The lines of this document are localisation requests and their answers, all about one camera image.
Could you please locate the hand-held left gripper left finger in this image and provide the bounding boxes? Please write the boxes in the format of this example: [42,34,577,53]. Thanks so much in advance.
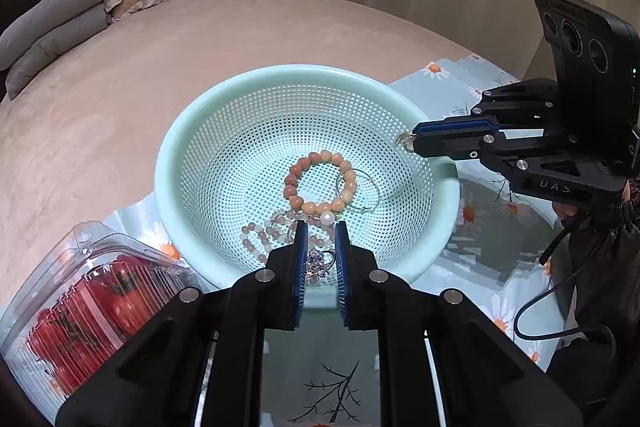
[55,221,311,427]

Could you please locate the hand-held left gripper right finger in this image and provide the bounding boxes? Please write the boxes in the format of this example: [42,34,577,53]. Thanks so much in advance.
[334,221,583,427]

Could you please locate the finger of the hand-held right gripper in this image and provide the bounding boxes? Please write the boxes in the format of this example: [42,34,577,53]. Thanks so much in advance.
[412,129,572,168]
[412,78,561,138]

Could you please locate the pink white bead necklace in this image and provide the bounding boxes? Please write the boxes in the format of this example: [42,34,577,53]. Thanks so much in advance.
[240,209,338,265]

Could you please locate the wooden bead bracelet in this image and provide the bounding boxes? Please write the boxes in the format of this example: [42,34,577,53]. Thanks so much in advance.
[283,150,358,216]

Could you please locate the green plastic colander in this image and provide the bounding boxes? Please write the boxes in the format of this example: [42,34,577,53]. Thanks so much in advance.
[154,65,461,284]

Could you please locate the person's right forearm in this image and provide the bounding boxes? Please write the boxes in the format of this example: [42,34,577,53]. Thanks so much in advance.
[567,174,640,343]

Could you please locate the daisy print blue cloth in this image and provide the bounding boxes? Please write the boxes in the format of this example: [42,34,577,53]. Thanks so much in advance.
[100,54,576,427]

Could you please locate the clear box of cherry tomatoes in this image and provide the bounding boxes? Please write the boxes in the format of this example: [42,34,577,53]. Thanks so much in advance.
[0,221,198,413]

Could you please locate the beige bed blanket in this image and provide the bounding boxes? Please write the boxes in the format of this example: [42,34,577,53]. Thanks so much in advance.
[0,0,481,308]

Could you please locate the person's dark clothing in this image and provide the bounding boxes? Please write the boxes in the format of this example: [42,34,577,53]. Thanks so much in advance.
[545,337,640,413]

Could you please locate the grey pillow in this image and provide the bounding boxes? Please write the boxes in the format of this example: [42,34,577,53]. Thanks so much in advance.
[5,7,111,102]
[0,0,107,72]

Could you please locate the black cable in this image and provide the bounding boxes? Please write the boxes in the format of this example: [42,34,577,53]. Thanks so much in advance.
[515,227,618,343]

